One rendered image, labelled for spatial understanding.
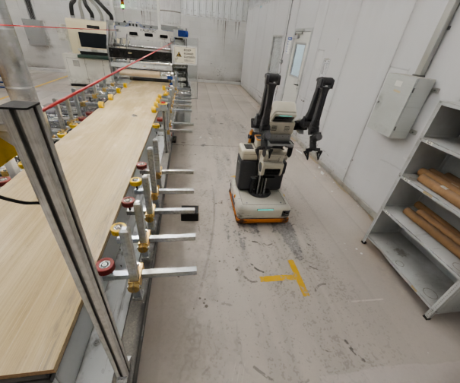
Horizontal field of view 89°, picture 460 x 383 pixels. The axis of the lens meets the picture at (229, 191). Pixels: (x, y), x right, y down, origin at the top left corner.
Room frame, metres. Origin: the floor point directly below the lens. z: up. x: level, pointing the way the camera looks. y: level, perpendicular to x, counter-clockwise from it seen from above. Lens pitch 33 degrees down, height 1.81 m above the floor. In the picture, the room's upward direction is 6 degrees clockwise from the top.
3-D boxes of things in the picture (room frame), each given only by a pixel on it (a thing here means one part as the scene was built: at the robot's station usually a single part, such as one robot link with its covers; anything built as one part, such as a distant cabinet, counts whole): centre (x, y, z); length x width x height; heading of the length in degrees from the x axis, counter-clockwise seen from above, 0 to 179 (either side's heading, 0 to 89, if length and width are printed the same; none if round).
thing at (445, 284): (1.62, -1.86, 0.78); 0.90 x 0.45 x 1.55; 11
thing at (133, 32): (5.60, 1.95, 0.95); 1.65 x 0.70 x 1.90; 101
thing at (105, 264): (0.68, 0.53, 0.85); 0.08 x 0.08 x 0.11
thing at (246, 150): (2.51, -0.34, 0.59); 0.55 x 0.34 x 0.83; 101
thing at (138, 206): (0.91, 0.45, 0.87); 0.04 x 0.04 x 0.48; 11
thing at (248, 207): (2.42, -0.36, 0.16); 0.67 x 0.64 x 0.25; 11
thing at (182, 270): (0.72, 0.34, 0.82); 0.43 x 0.03 x 0.04; 101
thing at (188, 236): (0.96, 0.39, 0.81); 0.43 x 0.03 x 0.04; 101
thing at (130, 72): (5.32, 1.89, 1.05); 1.43 x 0.12 x 0.12; 101
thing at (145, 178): (1.16, 0.50, 0.87); 0.04 x 0.04 x 0.48; 11
